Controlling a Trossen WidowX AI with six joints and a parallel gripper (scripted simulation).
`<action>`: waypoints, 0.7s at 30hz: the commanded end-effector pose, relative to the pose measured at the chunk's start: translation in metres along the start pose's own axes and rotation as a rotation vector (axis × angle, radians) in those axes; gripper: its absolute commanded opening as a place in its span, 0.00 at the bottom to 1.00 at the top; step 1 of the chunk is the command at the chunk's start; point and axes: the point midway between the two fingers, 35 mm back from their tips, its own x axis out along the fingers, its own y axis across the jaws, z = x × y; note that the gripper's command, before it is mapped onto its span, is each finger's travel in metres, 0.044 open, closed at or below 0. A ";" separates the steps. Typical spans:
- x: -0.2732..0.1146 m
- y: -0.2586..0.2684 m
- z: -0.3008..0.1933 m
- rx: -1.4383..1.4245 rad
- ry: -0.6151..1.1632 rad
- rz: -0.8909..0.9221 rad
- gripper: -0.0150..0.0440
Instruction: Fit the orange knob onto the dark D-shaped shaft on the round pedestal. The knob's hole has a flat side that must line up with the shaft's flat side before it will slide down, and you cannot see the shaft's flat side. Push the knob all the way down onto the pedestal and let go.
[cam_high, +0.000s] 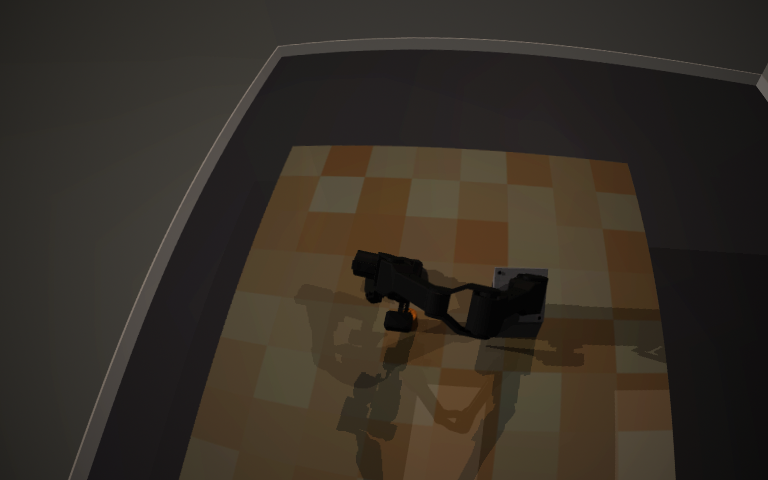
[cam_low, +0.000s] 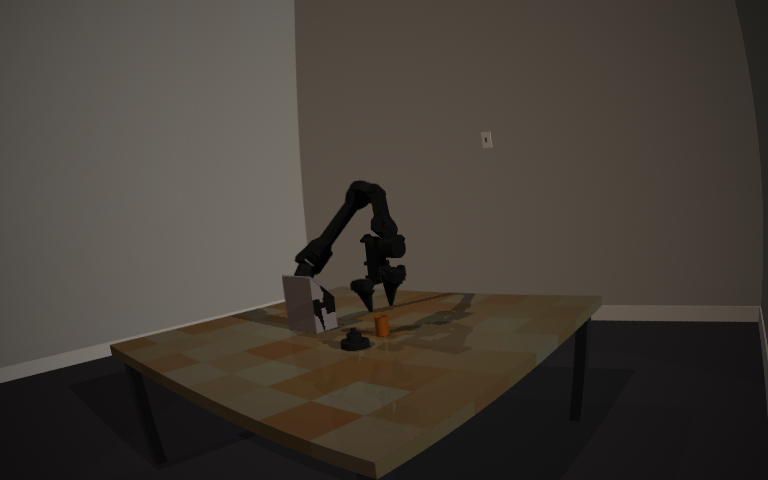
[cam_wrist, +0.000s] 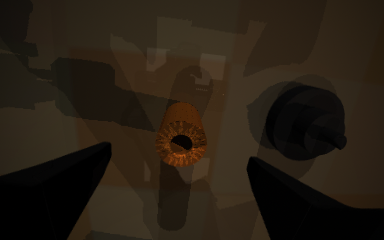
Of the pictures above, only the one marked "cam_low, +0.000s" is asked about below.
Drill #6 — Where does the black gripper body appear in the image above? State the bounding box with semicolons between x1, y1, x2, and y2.
350;257;391;291

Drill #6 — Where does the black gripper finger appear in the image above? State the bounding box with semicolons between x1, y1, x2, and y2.
383;282;403;306
354;290;375;312

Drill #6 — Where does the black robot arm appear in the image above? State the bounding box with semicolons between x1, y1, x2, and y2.
294;180;407;284

